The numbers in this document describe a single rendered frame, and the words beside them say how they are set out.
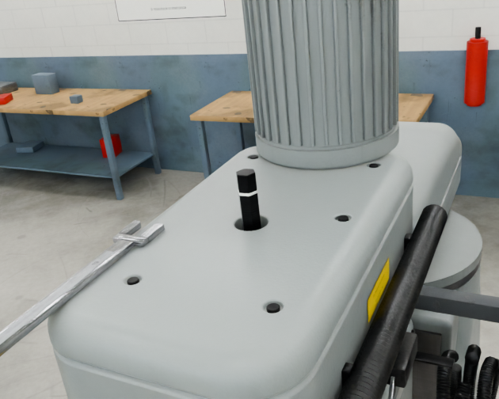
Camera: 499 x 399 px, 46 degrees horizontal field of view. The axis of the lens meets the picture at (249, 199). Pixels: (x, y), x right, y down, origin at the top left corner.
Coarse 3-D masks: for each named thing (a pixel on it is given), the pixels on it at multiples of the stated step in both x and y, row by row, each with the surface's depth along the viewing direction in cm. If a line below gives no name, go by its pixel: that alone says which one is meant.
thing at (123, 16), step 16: (128, 0) 551; (144, 0) 543; (160, 0) 536; (176, 0) 529; (192, 0) 522; (208, 0) 515; (224, 0) 508; (128, 16) 558; (144, 16) 550; (160, 16) 543; (176, 16) 536; (192, 16) 528; (208, 16) 521; (224, 16) 515
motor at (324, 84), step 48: (288, 0) 66; (336, 0) 66; (384, 0) 68; (288, 48) 69; (336, 48) 68; (384, 48) 70; (288, 96) 72; (336, 96) 70; (384, 96) 73; (288, 144) 74; (336, 144) 73; (384, 144) 75
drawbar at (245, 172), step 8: (240, 176) 60; (248, 176) 60; (240, 184) 60; (248, 184) 60; (256, 184) 61; (240, 192) 61; (248, 192) 60; (240, 200) 61; (248, 200) 61; (256, 200) 61; (248, 208) 61; (256, 208) 62; (248, 216) 62; (256, 216) 62; (248, 224) 62; (256, 224) 62
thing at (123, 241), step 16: (160, 224) 63; (112, 240) 62; (128, 240) 61; (144, 240) 60; (112, 256) 58; (80, 272) 56; (96, 272) 56; (64, 288) 53; (80, 288) 54; (48, 304) 51; (16, 320) 49; (32, 320) 49; (0, 336) 47; (16, 336) 47; (0, 352) 46
